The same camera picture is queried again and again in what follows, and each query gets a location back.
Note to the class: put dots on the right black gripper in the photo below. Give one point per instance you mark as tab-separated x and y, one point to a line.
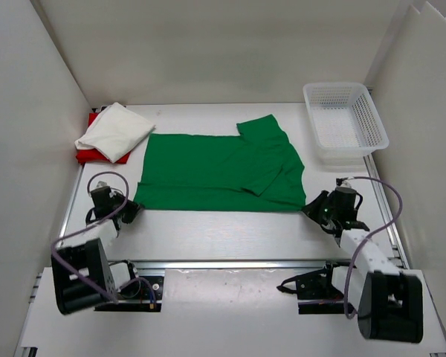
311	210

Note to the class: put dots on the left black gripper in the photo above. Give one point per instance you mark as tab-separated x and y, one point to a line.
133	208

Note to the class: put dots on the red t-shirt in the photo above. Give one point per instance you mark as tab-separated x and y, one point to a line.
90	155

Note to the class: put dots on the green garment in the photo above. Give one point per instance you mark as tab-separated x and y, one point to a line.
257	170

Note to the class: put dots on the white t-shirt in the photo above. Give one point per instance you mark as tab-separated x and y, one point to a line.
115	131

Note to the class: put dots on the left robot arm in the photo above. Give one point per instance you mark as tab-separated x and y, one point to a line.
83	276

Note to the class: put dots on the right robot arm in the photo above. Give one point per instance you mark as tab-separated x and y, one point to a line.
386	301

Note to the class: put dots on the white plastic basket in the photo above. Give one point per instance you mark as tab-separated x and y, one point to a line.
344	120

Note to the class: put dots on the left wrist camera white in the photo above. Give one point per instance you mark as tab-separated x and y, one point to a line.
101	185

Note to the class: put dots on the aluminium rail front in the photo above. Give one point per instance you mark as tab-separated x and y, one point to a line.
227	264

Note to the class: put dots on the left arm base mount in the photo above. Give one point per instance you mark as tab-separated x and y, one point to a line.
141	290

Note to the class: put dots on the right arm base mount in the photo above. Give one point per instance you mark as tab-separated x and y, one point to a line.
314	290

